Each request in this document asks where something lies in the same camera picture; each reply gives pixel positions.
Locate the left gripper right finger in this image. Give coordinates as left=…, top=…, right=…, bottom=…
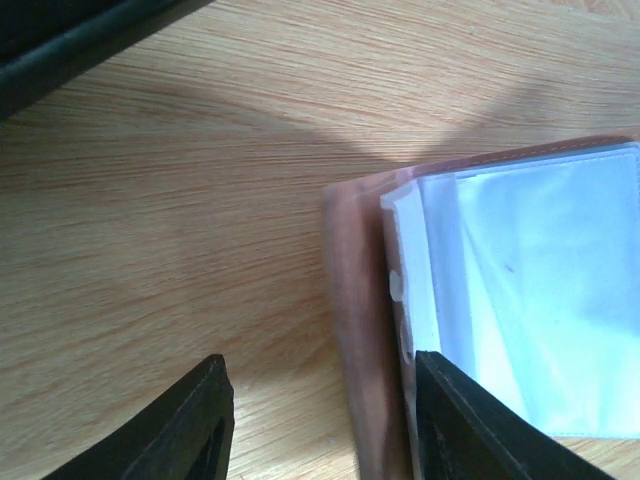
left=415, top=351, right=611, bottom=480

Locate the black aluminium frame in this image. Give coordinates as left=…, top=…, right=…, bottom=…
left=1, top=0, right=210, bottom=120

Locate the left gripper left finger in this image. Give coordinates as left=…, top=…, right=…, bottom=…
left=46, top=354, right=234, bottom=480

